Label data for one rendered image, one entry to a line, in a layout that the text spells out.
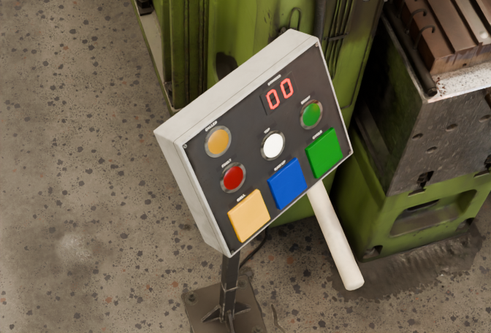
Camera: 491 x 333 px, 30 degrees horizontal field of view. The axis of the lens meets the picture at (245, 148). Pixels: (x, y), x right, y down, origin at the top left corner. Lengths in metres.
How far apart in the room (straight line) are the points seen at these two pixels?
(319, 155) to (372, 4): 0.39
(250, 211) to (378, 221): 0.89
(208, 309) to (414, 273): 0.63
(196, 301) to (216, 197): 1.08
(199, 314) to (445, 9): 1.16
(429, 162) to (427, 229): 0.49
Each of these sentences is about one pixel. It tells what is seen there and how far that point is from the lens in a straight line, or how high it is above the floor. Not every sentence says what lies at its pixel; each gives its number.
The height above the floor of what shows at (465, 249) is 0.00.
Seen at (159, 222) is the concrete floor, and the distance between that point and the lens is 2.80.
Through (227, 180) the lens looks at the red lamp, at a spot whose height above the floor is 1.10.
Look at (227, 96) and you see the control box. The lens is 1.61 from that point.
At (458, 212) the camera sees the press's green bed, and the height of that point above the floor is 0.16.
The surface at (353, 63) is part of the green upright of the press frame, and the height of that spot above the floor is 0.81.
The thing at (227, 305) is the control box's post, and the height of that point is 0.13.
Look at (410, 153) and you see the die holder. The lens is 2.18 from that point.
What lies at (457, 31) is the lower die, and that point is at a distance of 2.02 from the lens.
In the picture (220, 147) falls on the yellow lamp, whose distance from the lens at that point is 1.59.
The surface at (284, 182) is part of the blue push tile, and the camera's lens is 1.72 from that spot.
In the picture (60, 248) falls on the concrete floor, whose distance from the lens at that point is 2.79.
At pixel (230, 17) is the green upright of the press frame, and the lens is 2.47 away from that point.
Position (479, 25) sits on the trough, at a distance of 2.05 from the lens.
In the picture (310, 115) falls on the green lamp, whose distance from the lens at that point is 1.71.
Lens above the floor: 2.53
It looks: 60 degrees down
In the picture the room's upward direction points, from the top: 6 degrees clockwise
